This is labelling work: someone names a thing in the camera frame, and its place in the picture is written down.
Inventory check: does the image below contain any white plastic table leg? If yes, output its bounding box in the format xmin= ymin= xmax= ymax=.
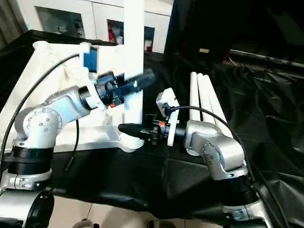
xmin=202 ymin=74 xmax=235 ymax=141
xmin=186 ymin=72 xmax=203 ymax=156
xmin=196 ymin=73 xmax=218 ymax=125
xmin=119 ymin=0 xmax=146 ymax=153

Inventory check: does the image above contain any white plastic table top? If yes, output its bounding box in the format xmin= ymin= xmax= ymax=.
xmin=0 ymin=40 xmax=133 ymax=152

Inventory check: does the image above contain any black mat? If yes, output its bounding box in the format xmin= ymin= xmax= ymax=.
xmin=0 ymin=29 xmax=304 ymax=228

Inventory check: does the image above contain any red bottle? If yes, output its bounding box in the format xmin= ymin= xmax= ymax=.
xmin=108 ymin=21 xmax=118 ymax=45

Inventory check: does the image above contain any white glass-door cabinet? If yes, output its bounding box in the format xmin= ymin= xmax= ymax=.
xmin=22 ymin=0 xmax=174 ymax=54

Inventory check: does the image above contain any grey robot left foot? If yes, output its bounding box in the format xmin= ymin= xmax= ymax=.
xmin=72 ymin=219 xmax=100 ymax=228

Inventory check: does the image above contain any dark metal pole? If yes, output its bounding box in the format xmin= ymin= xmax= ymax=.
xmin=229 ymin=48 xmax=304 ymax=69

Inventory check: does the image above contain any grey curtain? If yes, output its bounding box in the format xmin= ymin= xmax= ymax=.
xmin=0 ymin=0 xmax=27 ymax=46

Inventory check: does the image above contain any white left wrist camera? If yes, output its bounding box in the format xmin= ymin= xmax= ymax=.
xmin=79 ymin=42 xmax=106 ymax=112

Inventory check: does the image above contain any black right camera cable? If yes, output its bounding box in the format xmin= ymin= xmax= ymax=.
xmin=166 ymin=105 xmax=290 ymax=228

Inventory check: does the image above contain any black camera cable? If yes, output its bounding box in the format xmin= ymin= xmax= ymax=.
xmin=166 ymin=105 xmax=290 ymax=228
xmin=0 ymin=53 xmax=80 ymax=162

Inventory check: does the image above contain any black left camera cable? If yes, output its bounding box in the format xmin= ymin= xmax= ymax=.
xmin=0 ymin=53 xmax=80 ymax=162

